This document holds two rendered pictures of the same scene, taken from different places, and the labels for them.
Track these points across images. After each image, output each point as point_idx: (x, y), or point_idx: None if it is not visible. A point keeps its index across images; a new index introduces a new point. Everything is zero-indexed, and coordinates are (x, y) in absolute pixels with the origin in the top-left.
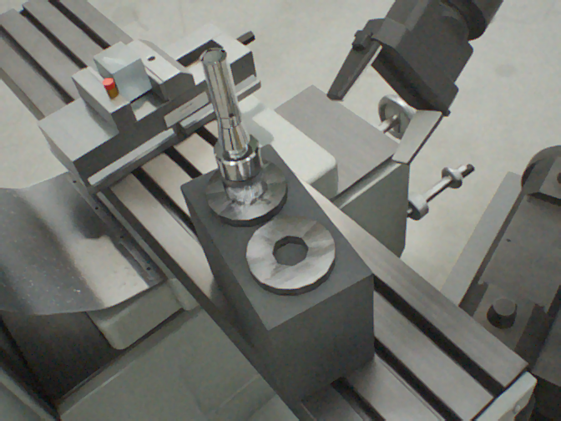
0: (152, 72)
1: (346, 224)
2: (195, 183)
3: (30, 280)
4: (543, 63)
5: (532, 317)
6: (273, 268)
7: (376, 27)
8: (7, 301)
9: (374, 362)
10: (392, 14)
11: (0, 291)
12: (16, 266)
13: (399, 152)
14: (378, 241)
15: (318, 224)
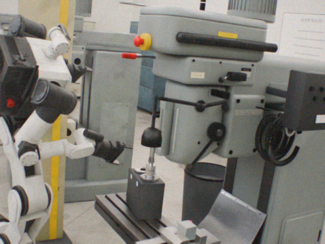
0: (175, 229)
1: (120, 218)
2: (161, 182)
3: (212, 223)
4: None
5: None
6: None
7: (121, 142)
8: (213, 210)
9: (126, 201)
10: (116, 145)
11: (216, 212)
12: (218, 226)
13: (118, 162)
14: (114, 214)
15: (136, 170)
